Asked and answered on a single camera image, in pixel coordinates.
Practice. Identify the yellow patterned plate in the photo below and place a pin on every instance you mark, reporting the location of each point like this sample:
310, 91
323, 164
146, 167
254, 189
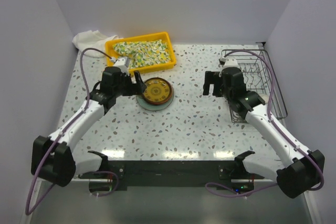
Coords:
157, 90

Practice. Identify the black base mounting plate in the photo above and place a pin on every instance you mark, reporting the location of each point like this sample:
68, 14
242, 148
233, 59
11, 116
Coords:
187, 173

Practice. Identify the large celadon green plate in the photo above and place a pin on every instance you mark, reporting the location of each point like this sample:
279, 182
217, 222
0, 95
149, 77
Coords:
152, 107

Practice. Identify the pale green bowl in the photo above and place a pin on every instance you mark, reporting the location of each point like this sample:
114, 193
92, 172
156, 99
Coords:
265, 97

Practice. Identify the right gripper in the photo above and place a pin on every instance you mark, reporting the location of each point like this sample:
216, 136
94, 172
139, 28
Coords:
212, 77

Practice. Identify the black wire dish rack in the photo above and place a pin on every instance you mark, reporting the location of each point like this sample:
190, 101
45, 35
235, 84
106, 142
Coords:
259, 76

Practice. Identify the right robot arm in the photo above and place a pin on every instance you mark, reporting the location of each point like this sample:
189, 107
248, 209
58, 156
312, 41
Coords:
301, 169

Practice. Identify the yellow plastic tray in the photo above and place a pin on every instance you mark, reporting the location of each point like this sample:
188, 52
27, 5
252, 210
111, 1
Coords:
150, 37

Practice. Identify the lemon print cloth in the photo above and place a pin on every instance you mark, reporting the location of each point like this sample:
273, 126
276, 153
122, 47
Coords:
143, 53

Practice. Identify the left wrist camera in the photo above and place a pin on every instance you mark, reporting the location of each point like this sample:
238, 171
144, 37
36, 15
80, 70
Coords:
123, 64

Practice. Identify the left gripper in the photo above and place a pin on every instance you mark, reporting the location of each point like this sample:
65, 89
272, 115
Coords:
134, 88

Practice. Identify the white cloth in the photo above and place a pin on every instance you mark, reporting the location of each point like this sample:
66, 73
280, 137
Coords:
92, 39

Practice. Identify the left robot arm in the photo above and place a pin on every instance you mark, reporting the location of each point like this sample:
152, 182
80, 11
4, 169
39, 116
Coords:
52, 157

